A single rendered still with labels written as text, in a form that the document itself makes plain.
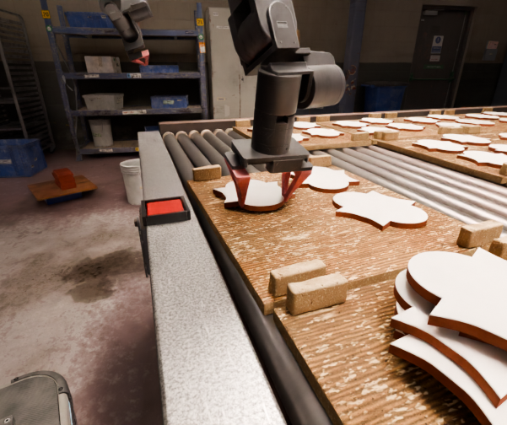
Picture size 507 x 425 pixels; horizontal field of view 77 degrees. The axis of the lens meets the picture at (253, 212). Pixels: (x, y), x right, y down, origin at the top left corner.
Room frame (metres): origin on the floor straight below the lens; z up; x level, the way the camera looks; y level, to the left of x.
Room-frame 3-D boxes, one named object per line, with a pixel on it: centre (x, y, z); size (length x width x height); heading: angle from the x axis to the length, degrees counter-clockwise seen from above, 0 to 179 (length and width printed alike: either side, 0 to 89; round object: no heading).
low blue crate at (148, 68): (4.83, 1.30, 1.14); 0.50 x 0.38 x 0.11; 111
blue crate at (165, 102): (4.90, 1.20, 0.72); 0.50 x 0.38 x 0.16; 95
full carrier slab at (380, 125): (1.29, -0.49, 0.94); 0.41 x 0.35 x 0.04; 18
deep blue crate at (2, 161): (3.75, 2.84, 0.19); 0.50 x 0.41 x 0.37; 96
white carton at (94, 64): (4.73, 2.00, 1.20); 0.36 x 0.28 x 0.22; 90
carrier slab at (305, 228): (0.50, -0.10, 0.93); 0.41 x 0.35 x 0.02; 21
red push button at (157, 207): (0.51, 0.15, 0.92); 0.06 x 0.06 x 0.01; 19
